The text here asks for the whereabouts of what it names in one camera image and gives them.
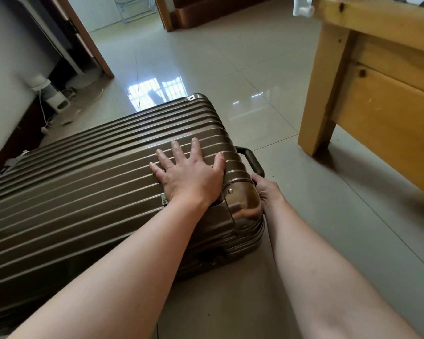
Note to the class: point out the dark brown room door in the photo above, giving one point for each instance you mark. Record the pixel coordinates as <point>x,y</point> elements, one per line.
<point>84,35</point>

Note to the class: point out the white cabinet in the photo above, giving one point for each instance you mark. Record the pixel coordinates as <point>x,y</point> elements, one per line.
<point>134,7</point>

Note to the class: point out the yellow wooden furniture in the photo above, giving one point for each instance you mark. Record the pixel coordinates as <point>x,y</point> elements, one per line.
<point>392,84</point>

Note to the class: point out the white plastic object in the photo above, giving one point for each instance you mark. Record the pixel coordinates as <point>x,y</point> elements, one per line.
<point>302,5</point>

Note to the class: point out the person's right forearm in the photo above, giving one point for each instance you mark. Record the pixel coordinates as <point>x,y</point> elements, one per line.
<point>321,278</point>

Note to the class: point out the person's left hand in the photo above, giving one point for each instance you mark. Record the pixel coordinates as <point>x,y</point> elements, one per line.
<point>190,180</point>

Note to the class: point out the person's right hand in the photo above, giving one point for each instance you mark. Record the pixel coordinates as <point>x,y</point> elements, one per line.
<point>270,194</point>

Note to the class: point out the gold hard-shell suitcase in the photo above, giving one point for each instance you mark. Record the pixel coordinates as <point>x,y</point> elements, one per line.
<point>92,190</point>

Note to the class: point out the small white jar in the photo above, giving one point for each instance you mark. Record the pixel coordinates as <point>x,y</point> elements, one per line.
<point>51,95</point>

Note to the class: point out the person's left forearm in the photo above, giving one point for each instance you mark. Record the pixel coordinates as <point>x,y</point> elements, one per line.
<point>109,278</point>

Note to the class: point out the white standing fan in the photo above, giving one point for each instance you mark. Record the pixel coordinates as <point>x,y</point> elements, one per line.
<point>53,35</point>

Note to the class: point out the wooden door frame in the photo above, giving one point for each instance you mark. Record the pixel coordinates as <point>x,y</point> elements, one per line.
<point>164,12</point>

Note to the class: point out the dark brown wooden cabinet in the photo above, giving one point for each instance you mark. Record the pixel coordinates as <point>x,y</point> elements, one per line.
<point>215,8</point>

